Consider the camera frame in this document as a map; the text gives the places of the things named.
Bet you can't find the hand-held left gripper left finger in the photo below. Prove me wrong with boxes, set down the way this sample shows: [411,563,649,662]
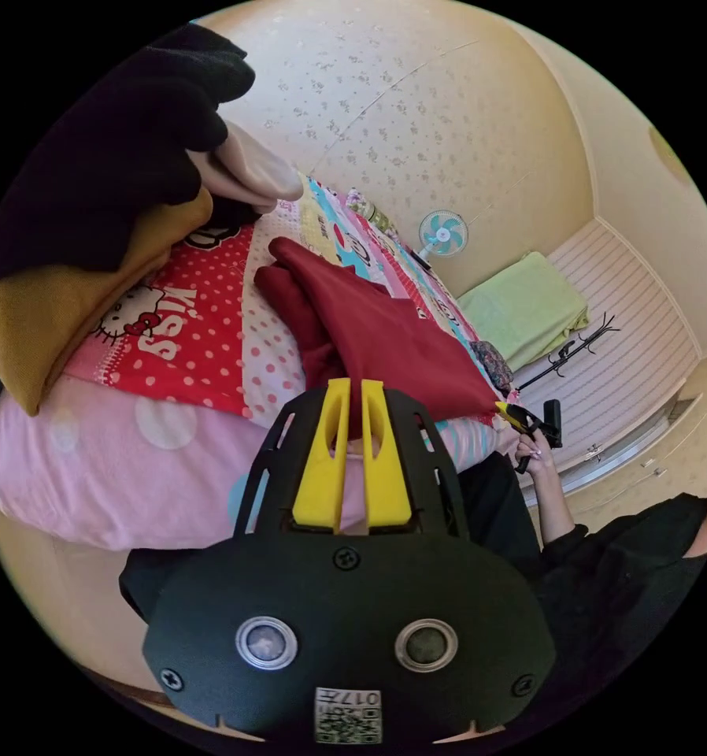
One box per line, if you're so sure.
[292,377,352,530]

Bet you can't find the person's body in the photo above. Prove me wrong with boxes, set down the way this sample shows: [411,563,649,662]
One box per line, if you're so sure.
[119,358,707,731]

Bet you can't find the pile of clothes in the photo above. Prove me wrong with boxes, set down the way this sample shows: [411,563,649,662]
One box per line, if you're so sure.
[0,23,305,418]

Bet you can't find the bed with printed sheet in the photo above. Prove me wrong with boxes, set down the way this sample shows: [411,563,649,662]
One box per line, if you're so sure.
[0,171,529,554]

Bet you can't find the person's right forearm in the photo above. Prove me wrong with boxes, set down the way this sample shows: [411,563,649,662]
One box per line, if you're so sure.
[530,466,576,547]

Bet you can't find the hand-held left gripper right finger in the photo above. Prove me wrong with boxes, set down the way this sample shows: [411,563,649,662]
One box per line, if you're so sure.
[361,380,414,528]

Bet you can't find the small teal fan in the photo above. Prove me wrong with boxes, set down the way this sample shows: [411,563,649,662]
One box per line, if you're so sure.
[411,209,470,271]

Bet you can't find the green floral pillow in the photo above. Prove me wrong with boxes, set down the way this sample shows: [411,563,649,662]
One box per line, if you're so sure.
[346,188,401,236]

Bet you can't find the black coat stand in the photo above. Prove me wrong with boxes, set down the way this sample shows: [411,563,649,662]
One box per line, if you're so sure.
[513,311,621,395]

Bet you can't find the red thermal shirt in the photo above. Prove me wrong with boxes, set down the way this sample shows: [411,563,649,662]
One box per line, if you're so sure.
[253,235,509,442]

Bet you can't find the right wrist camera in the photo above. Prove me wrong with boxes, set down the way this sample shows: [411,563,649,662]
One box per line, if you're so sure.
[542,398,563,449]

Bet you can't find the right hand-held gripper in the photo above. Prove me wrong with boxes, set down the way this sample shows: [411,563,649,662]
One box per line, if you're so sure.
[494,401,548,476]

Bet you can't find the dark floral pouch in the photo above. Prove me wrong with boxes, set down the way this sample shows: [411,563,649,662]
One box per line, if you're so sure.
[470,339,515,392]

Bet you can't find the light green curtain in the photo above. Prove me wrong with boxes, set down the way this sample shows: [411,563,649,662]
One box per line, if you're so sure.
[456,250,590,374]

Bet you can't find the person's right hand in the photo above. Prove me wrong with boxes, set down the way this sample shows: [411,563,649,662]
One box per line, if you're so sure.
[515,427,559,480]

